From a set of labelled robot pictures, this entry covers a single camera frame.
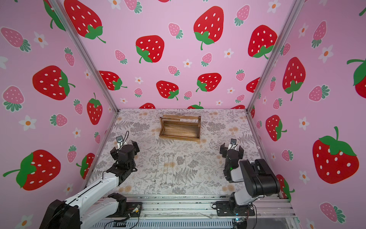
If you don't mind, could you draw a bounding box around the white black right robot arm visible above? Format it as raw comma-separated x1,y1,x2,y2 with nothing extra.
219,139,281,214

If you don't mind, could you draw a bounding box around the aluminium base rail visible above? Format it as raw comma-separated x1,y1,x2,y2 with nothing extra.
55,194,299,229

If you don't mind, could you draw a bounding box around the aluminium corner frame post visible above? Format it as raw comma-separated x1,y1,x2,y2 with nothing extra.
246,0,305,113
50,0,120,114

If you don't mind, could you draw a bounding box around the aluminium corner frame post right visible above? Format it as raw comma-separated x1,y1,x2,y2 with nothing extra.
246,0,305,113

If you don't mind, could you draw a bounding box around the wooden jewelry display stand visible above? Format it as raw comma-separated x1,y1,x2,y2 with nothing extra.
159,114,201,142

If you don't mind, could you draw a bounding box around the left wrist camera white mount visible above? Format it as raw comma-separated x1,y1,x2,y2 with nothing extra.
116,135,127,149

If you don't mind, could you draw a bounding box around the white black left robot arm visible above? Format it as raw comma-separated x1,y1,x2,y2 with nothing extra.
40,141,140,229

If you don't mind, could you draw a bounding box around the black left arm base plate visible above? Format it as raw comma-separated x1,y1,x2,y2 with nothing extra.
107,202,143,218

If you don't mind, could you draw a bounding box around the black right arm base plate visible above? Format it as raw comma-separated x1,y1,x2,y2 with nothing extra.
212,201,255,217

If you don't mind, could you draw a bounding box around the aluminium corner frame post left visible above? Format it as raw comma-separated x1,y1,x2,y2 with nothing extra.
50,0,120,114

